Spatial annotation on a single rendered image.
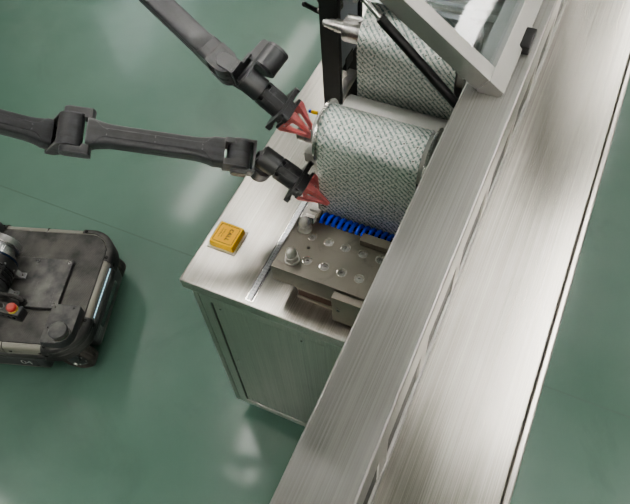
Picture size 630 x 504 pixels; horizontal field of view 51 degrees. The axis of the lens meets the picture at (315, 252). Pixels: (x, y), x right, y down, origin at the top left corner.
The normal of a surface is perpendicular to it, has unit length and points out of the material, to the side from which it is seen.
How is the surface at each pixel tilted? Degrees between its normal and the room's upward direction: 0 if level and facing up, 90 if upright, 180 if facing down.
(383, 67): 92
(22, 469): 0
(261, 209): 0
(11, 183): 0
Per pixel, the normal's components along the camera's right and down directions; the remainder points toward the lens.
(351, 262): -0.06, -0.55
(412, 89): -0.41, 0.79
